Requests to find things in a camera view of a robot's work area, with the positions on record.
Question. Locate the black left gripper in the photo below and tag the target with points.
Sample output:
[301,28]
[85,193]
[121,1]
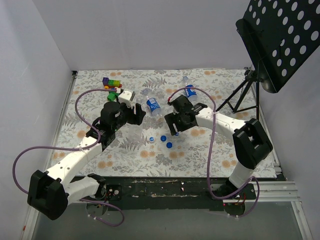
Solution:
[136,114]

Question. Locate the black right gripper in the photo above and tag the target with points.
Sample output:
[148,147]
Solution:
[173,122]

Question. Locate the blue bottle cap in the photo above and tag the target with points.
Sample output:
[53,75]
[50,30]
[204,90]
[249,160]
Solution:
[169,145]
[163,138]

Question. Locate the Pepsi bottle blue label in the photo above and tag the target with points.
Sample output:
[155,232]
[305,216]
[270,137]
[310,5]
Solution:
[189,92]

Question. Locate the clear unlabelled plastic bottle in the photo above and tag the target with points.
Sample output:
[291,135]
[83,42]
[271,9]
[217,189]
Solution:
[135,138]

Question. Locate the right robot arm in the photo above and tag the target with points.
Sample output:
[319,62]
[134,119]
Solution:
[251,142]

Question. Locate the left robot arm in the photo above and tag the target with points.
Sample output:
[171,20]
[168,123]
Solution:
[51,191]

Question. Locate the Pocari Sweat labelled bottle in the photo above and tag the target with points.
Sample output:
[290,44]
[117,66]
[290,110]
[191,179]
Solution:
[153,106]

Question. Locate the green blue toy figure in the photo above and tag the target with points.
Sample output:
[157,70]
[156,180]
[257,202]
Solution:
[114,94]

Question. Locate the colourful toy block train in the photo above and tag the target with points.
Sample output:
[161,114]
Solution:
[111,83]

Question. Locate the black music stand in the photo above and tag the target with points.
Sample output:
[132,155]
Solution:
[279,36]

